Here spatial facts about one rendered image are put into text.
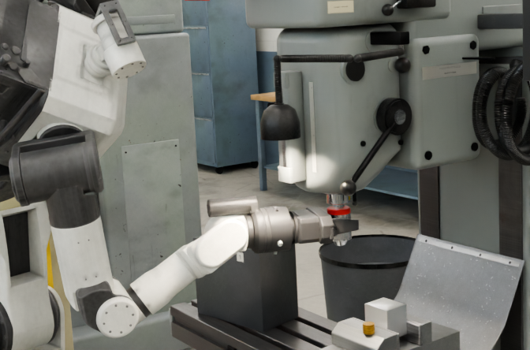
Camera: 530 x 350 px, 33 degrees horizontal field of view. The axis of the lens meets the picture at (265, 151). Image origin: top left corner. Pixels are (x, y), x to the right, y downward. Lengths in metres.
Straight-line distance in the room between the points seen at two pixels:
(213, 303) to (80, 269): 0.57
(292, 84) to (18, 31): 0.51
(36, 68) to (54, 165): 0.19
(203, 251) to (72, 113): 0.35
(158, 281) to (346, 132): 0.45
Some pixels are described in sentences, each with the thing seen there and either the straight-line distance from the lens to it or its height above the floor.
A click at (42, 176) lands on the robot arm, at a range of 1.59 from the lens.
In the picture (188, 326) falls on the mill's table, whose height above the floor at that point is 0.92.
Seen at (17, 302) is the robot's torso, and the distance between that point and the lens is 2.03.
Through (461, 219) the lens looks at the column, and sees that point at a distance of 2.09.
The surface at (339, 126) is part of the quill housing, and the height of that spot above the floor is 1.45.
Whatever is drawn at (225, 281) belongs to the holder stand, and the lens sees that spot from 2.09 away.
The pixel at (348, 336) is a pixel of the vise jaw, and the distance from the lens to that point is 1.73.
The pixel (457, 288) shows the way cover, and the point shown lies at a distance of 2.08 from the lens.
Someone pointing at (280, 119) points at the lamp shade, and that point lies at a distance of 1.58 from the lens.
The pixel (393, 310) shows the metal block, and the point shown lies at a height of 1.10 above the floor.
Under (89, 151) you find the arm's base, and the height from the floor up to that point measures 1.44.
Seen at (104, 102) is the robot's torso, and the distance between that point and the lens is 1.70.
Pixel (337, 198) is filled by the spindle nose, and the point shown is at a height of 1.29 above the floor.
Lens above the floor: 1.68
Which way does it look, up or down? 9 degrees down
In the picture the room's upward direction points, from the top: 3 degrees counter-clockwise
